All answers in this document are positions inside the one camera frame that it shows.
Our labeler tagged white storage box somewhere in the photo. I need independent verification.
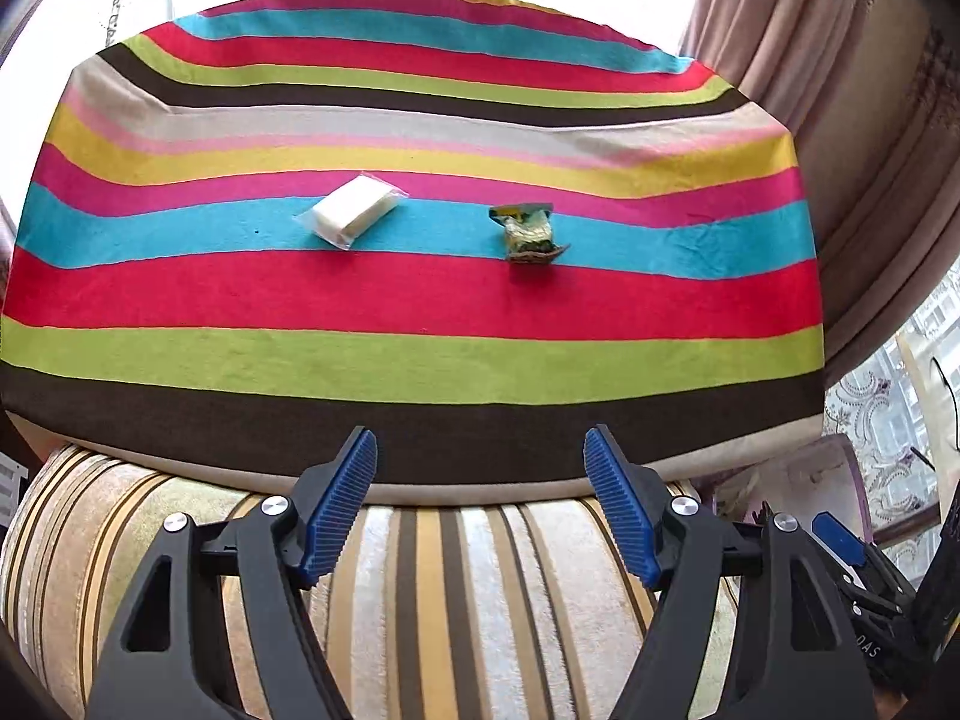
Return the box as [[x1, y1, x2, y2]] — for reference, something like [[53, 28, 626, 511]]
[[709, 435, 863, 541]]

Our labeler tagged white bar packet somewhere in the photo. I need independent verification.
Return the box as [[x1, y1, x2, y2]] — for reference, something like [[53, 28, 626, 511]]
[[295, 174, 410, 250]]

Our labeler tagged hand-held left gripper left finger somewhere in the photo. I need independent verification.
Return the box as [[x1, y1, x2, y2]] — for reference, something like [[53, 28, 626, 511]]
[[86, 426, 378, 720]]

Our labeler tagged striped colourful tablecloth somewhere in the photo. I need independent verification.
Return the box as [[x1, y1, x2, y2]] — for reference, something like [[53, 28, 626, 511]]
[[0, 0, 826, 503]]

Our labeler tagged white sheer curtain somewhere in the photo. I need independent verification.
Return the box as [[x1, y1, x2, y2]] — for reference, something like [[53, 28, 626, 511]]
[[0, 0, 181, 76]]

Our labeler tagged green yellow small packet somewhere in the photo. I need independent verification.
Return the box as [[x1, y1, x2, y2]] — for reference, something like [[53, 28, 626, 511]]
[[489, 202, 572, 265]]

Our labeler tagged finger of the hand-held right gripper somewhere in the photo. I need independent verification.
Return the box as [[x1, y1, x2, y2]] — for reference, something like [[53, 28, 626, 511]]
[[840, 570, 914, 621], [814, 511, 917, 599]]

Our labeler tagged brown curtain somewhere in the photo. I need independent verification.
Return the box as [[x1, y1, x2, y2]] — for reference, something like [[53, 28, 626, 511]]
[[679, 0, 960, 391]]

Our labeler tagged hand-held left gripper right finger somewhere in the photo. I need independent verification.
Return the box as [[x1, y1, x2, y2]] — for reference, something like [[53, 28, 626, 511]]
[[583, 426, 878, 720]]

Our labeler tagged striped sofa cushion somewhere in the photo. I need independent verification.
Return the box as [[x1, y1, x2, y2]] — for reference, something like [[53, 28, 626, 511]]
[[0, 442, 743, 720]]

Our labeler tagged white round table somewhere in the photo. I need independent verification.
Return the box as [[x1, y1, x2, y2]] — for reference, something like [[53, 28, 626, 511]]
[[896, 330, 960, 466]]

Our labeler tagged patterned lace curtain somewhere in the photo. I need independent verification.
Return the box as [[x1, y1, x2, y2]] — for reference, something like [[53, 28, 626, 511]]
[[825, 262, 960, 541]]

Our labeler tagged white carved cabinet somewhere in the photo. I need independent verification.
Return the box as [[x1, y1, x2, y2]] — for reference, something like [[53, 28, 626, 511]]
[[0, 457, 31, 520]]

